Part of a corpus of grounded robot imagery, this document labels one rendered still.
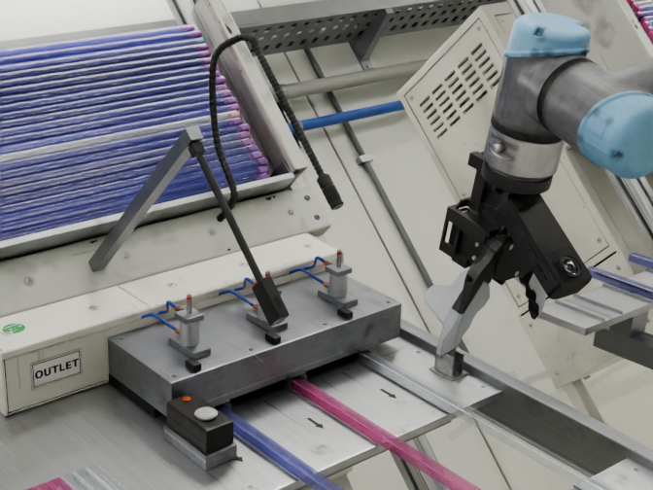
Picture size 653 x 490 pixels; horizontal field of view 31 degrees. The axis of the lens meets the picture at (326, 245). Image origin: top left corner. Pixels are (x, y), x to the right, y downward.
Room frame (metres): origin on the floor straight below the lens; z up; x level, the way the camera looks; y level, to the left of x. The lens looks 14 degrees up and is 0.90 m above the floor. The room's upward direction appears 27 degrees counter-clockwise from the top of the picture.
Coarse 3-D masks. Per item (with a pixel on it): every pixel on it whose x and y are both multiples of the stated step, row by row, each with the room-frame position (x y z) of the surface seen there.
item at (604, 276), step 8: (592, 272) 1.55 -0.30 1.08; (600, 272) 1.55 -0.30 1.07; (608, 272) 1.55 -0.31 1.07; (600, 280) 1.55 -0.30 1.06; (608, 280) 1.54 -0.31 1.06; (616, 280) 1.54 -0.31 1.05; (624, 280) 1.53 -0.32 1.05; (632, 280) 1.54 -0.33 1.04; (624, 288) 1.53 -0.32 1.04; (632, 288) 1.53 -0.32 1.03; (640, 288) 1.52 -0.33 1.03; (648, 288) 1.52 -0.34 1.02; (648, 296) 1.51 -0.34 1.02
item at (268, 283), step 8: (264, 280) 1.14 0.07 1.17; (272, 280) 1.15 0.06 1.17; (256, 288) 1.15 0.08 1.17; (264, 288) 1.14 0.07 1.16; (272, 288) 1.14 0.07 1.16; (256, 296) 1.15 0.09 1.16; (264, 296) 1.14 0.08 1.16; (272, 296) 1.14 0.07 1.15; (280, 296) 1.15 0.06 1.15; (264, 304) 1.15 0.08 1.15; (272, 304) 1.14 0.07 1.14; (280, 304) 1.14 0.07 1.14; (264, 312) 1.15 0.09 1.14; (272, 312) 1.14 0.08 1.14; (280, 312) 1.14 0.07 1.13; (288, 312) 1.15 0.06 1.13; (272, 320) 1.15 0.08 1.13; (280, 320) 1.15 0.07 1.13
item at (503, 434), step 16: (368, 352) 1.44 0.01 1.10; (384, 368) 1.42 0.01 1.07; (400, 368) 1.41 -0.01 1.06; (416, 384) 1.39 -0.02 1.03; (432, 400) 1.37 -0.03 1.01; (448, 400) 1.36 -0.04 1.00; (464, 416) 1.35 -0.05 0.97; (480, 416) 1.34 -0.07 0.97; (496, 432) 1.32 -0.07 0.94; (512, 432) 1.32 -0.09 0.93; (528, 448) 1.29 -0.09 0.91; (544, 448) 1.29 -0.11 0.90; (544, 464) 1.28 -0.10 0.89; (560, 464) 1.27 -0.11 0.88; (576, 480) 1.26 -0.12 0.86; (592, 480) 1.25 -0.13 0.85
